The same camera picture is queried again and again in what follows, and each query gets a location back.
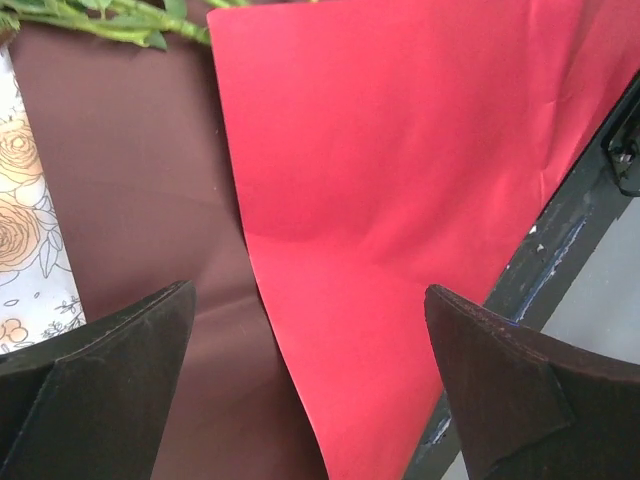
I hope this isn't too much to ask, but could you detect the red paper bouquet wrap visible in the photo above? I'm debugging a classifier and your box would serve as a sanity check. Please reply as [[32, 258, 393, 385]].
[[7, 0, 640, 480]]

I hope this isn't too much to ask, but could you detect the floral patterned table mat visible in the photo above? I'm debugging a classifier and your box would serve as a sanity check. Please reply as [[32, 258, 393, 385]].
[[0, 43, 86, 354]]

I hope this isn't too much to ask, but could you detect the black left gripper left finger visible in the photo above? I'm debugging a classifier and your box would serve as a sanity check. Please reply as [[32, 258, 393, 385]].
[[1, 281, 196, 480]]

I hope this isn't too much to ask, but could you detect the pink artificial flower bunch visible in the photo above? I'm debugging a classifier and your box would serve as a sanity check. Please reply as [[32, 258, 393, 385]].
[[0, 0, 251, 51]]

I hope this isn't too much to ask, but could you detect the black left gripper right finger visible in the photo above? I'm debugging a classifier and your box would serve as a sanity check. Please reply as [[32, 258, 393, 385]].
[[425, 285, 639, 479]]

